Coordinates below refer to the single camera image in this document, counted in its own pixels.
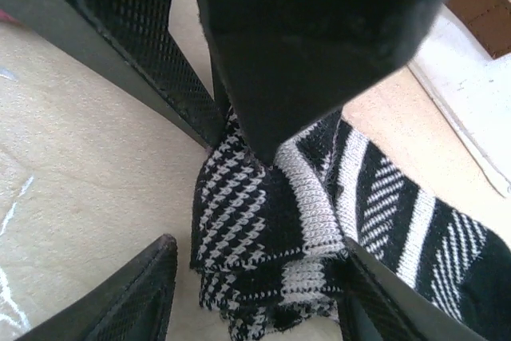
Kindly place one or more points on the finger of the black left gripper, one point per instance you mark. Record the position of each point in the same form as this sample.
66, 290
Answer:
120, 17
299, 57

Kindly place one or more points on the black white patterned sock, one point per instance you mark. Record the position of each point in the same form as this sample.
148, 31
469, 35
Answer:
247, 213

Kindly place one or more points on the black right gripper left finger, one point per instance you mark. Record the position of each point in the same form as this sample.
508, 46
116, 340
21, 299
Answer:
131, 309

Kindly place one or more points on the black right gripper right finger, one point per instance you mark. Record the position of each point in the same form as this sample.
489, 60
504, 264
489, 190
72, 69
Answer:
379, 309

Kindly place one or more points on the white fabric organizer box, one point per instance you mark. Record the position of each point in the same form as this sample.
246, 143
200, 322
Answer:
459, 89

